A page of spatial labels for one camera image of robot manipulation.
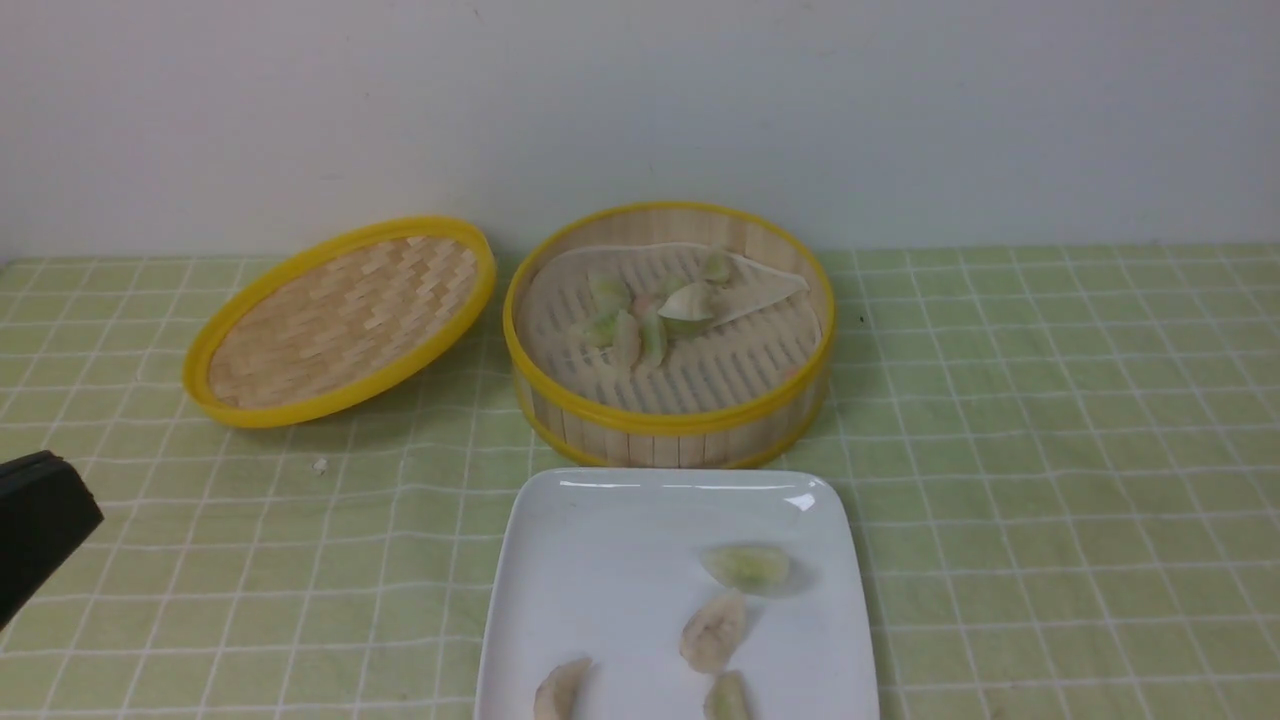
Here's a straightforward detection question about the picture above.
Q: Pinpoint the bamboo steamer lid yellow rim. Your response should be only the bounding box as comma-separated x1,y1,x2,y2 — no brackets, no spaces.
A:
182,217,497,429

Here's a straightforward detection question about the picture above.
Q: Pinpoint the pale dumpling centre steamer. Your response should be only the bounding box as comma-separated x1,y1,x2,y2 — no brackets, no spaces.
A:
611,309,643,372

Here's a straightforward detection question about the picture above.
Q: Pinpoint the green dumpling on plate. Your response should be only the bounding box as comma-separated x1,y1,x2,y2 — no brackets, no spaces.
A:
700,544,792,596

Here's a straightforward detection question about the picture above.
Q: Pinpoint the green dumpling centre steamer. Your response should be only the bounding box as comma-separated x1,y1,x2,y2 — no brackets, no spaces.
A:
639,305,668,368

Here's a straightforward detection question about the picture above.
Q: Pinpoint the green checked tablecloth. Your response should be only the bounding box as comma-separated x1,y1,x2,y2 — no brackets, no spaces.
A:
1,246,1279,719

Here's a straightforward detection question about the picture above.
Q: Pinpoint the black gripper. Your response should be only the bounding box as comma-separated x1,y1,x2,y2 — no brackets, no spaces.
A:
1,450,104,626

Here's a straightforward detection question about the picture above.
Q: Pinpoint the white dumpling top steamer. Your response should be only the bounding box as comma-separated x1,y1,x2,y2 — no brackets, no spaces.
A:
658,281,716,323

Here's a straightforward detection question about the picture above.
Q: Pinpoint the green dumpling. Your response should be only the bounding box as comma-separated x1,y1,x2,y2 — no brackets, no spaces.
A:
700,544,792,596
703,670,753,720

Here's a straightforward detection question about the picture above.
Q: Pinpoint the pale dumpling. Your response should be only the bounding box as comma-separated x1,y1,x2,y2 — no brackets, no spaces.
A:
678,591,749,674
532,656,593,720

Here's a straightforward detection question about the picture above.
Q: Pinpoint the bamboo steamer basket yellow rim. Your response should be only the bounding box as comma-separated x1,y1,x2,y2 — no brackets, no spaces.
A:
502,202,837,469

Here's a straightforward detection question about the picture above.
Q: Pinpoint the white square plate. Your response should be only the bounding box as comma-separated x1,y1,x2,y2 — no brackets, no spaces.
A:
474,468,882,719

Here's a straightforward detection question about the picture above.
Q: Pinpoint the green dumpling steamer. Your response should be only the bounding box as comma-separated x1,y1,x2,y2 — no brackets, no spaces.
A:
700,249,735,286
588,269,634,318
639,305,668,368

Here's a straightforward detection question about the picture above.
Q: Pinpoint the pale dumpling on plate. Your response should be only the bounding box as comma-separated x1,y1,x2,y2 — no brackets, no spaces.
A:
678,591,749,674

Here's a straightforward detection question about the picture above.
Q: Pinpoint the green dumpling left back steamer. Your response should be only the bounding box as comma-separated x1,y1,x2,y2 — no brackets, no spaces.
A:
588,269,634,318

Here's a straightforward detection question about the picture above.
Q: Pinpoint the white steamer liner paper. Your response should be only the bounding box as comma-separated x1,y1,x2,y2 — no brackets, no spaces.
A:
515,242,822,415

